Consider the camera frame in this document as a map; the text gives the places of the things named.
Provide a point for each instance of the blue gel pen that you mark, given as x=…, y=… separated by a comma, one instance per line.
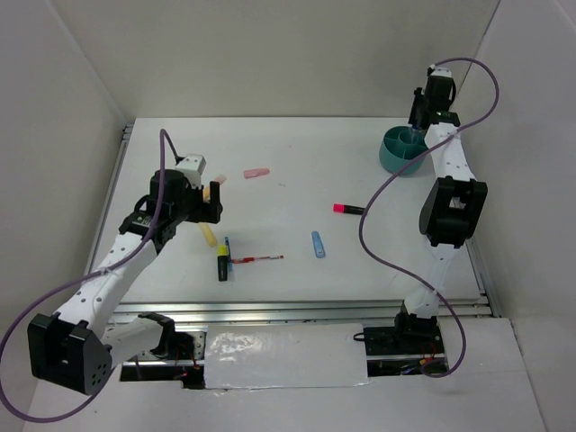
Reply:
x=229, y=256

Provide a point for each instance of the aluminium table frame rail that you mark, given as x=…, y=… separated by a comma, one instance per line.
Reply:
x=194, y=313

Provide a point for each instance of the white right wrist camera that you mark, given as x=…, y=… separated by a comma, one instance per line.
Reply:
x=437, y=73

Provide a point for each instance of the white foil-covered board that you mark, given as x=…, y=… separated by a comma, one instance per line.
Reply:
x=284, y=356

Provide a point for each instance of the teal round compartment container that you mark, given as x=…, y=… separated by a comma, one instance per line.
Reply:
x=396, y=150

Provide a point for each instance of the light blue pastel highlighter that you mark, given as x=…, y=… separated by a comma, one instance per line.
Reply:
x=318, y=247

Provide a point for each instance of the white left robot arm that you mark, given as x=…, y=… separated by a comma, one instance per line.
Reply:
x=73, y=347

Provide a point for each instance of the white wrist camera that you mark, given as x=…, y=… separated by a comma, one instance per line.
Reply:
x=437, y=73
x=192, y=166

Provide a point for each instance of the black highlighter pink cap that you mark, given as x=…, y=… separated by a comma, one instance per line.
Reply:
x=348, y=209

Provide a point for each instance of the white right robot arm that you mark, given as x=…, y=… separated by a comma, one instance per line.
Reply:
x=451, y=212

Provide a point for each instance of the red gel pen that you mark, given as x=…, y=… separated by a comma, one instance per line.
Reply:
x=250, y=259

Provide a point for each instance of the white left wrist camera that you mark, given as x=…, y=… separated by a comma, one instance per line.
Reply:
x=192, y=166

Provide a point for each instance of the pink pastel highlighter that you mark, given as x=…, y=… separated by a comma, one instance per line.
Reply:
x=256, y=172

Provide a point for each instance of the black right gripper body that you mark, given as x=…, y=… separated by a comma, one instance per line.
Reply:
x=419, y=104

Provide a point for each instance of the black highlighter yellow cap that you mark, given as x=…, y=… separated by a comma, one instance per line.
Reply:
x=223, y=263

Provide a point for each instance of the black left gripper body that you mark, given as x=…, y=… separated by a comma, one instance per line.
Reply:
x=193, y=208

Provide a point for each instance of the yellow pastel highlighter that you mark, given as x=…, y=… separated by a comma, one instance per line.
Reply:
x=208, y=234

